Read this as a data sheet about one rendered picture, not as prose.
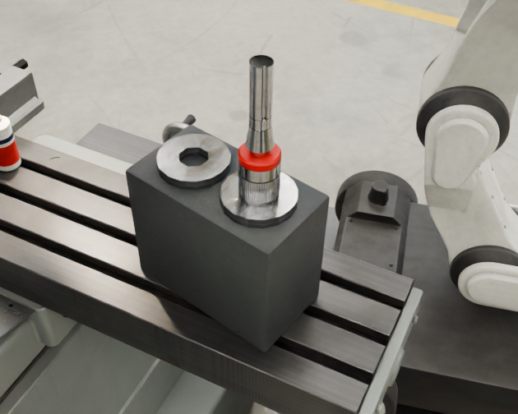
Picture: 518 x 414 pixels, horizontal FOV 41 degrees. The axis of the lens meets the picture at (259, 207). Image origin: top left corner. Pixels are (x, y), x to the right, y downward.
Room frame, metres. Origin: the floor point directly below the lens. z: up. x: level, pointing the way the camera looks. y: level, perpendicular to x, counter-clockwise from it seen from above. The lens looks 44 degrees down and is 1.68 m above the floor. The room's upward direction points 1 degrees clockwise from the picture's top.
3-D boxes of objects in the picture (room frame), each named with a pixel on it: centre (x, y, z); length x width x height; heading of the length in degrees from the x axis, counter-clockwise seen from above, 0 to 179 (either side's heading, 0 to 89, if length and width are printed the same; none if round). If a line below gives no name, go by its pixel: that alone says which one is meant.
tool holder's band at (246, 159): (0.58, 0.00, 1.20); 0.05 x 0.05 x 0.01
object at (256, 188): (0.58, 0.00, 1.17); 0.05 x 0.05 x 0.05
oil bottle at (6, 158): (0.85, 0.41, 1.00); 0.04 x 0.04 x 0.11
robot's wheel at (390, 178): (1.22, -0.29, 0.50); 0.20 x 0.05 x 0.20; 77
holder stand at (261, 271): (0.61, 0.04, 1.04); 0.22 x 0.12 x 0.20; 53
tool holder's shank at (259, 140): (0.58, 0.00, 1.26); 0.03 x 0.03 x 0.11
